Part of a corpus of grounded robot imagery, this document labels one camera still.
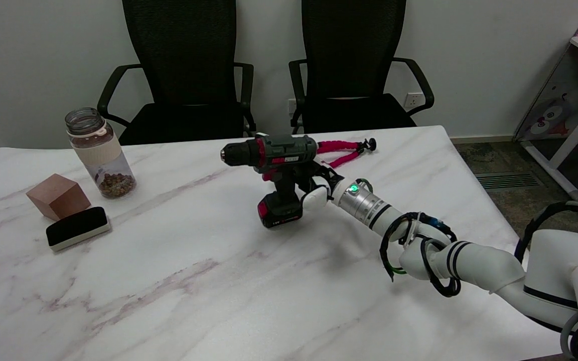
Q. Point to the grey red power screwdriver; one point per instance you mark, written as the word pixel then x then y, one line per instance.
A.
pixel 279 150

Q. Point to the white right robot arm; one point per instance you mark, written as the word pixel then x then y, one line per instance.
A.
pixel 479 260

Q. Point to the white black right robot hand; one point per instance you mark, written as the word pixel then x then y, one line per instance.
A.
pixel 319 193

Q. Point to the black white board eraser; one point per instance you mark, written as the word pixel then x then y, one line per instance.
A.
pixel 76 225

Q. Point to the white wall outlet behind chair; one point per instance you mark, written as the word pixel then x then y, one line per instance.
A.
pixel 291 106

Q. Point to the floor vent grille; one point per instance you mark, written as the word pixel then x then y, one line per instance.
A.
pixel 507 180

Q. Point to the white wall socket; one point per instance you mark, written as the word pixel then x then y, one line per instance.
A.
pixel 413 100

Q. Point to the black mesh office chair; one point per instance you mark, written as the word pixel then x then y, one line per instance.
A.
pixel 349 50
pixel 183 50

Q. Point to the glass jar with beans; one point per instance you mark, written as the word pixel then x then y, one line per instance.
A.
pixel 101 155

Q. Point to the pink flexible mini tripod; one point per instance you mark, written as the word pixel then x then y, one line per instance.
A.
pixel 339 146

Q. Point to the brown wooden cube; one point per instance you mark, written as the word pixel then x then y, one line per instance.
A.
pixel 58 198

